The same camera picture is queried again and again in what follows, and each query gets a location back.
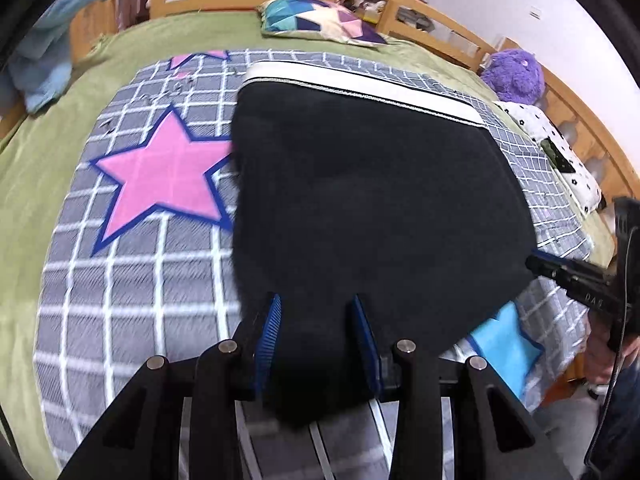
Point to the colourful geometric pillow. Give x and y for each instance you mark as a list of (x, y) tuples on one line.
[(310, 17)]

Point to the desk clutter behind bed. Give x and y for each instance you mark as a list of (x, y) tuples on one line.
[(410, 15)]

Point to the person's right hand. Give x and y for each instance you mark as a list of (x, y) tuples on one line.
[(599, 360)]

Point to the green bed blanket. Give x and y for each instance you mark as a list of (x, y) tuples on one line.
[(45, 160)]

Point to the grey checked blanket with stars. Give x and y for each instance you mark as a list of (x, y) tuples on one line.
[(125, 280)]

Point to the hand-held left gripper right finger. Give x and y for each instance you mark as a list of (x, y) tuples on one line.
[(365, 345)]

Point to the wooden bed frame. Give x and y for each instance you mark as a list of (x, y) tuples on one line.
[(92, 25)]

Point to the black pants with white stripe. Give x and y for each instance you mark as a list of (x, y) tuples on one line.
[(375, 185)]

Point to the white pillow with black flowers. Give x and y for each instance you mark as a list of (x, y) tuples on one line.
[(525, 120)]

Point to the dark green cloth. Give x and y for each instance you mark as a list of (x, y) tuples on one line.
[(555, 155)]

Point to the purple plush toy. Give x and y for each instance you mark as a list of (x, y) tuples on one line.
[(512, 75)]

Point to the white wall socket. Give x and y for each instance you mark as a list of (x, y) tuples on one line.
[(535, 11)]

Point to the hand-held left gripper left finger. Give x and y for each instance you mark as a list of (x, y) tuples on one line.
[(267, 345)]

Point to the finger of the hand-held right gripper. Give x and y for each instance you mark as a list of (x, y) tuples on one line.
[(575, 277)]

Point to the person's dark blue jeans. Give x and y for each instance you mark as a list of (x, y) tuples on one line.
[(622, 425)]

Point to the light blue cloth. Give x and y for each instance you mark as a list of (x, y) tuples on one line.
[(55, 35)]

